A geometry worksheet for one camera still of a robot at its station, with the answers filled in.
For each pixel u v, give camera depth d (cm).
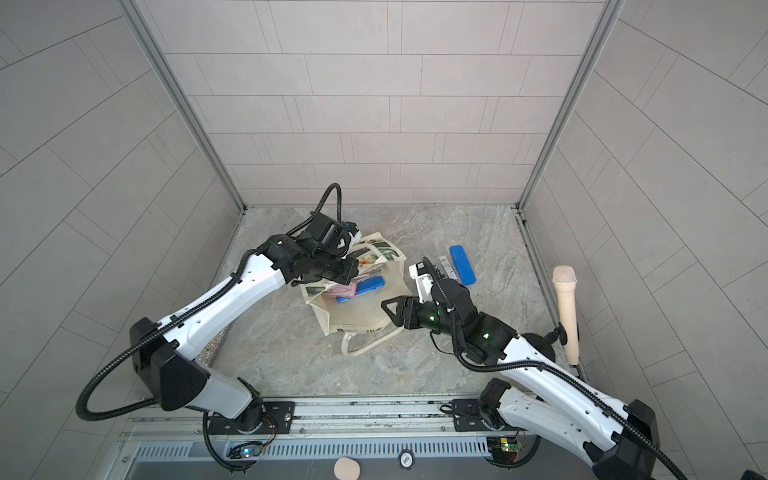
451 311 50
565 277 62
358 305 86
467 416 71
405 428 71
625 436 38
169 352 39
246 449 65
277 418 71
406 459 66
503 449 68
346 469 64
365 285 86
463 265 98
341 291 85
